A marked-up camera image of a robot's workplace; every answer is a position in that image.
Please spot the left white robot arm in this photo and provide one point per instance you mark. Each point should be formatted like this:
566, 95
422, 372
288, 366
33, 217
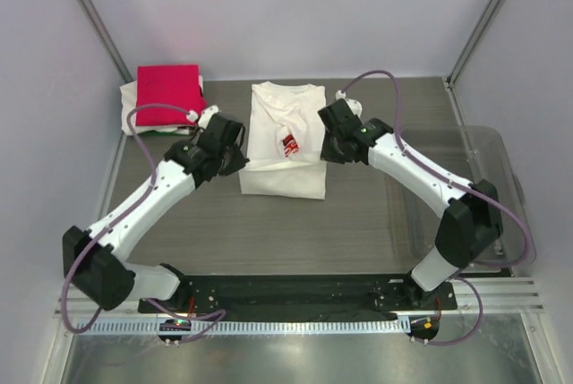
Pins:
96, 259

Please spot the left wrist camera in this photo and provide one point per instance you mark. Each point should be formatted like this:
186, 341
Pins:
202, 119

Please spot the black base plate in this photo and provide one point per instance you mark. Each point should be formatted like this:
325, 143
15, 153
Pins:
387, 292

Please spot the folded pink t-shirt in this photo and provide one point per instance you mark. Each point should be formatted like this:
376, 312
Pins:
176, 85

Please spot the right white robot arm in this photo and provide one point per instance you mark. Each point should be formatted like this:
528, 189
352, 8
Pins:
469, 223

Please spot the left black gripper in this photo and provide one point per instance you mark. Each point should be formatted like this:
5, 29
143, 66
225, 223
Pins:
238, 161

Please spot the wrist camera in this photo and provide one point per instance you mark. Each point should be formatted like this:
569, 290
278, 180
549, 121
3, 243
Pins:
202, 119
355, 106

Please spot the right aluminium frame post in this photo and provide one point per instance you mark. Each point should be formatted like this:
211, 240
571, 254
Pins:
484, 22

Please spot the folded green t-shirt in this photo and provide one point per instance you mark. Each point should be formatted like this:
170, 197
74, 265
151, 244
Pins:
167, 131

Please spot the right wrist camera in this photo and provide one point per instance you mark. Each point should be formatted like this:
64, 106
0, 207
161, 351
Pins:
355, 106

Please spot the white Coca-Cola t-shirt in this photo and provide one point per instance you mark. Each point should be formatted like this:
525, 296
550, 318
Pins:
285, 137

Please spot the aluminium frame post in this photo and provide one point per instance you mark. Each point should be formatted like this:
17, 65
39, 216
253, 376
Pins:
484, 22
99, 27

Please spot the left aluminium frame post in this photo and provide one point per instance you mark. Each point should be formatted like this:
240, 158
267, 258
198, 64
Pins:
99, 27

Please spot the white slotted cable duct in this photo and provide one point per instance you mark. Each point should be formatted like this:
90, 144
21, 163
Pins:
163, 326

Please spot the folded white t-shirt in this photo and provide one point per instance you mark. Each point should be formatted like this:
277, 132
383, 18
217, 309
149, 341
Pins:
128, 100

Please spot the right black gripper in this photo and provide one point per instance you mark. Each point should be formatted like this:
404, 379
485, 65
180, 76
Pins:
328, 154

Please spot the aluminium front rail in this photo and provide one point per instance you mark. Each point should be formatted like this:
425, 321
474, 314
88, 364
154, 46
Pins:
497, 294

